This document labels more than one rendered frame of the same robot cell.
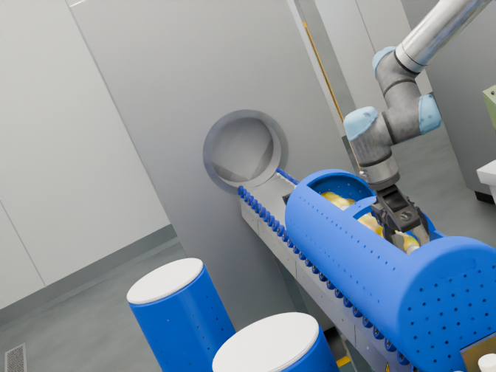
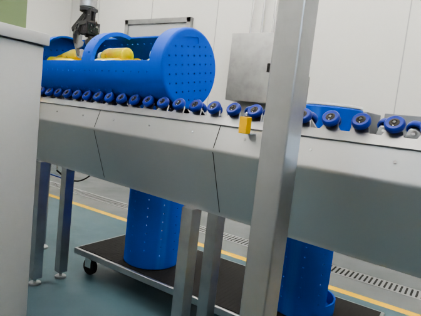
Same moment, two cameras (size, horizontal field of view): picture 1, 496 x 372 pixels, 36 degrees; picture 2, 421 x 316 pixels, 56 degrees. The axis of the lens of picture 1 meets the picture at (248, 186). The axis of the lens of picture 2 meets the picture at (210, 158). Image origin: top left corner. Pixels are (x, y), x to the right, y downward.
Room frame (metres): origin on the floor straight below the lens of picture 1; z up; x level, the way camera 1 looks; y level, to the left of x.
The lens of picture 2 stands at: (3.33, -1.14, 0.94)
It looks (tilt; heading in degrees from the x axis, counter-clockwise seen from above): 6 degrees down; 135
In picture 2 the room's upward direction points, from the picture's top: 6 degrees clockwise
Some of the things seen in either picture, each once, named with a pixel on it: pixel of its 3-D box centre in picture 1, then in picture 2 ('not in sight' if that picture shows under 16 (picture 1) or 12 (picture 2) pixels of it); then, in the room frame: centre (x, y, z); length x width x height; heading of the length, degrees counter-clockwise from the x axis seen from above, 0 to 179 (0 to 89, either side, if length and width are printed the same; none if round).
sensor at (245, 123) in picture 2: not in sight; (250, 125); (2.62, -0.28, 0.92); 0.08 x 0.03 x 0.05; 96
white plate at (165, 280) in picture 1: (164, 280); (327, 105); (2.47, 0.38, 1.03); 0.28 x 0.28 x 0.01
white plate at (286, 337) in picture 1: (265, 345); not in sight; (1.72, 0.12, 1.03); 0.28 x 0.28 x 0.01
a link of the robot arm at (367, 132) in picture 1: (367, 135); not in sight; (1.58, -0.28, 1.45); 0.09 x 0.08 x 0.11; 78
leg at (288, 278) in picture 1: (302, 311); not in sight; (3.34, 0.00, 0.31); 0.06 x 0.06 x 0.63; 6
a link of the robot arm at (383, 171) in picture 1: (378, 169); (88, 4); (1.58, -0.27, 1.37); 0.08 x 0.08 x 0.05
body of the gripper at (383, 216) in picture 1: (390, 201); (88, 22); (1.59, -0.27, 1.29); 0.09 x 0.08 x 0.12; 6
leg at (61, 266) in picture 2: not in sight; (64, 219); (1.39, -0.22, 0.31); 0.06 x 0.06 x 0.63; 6
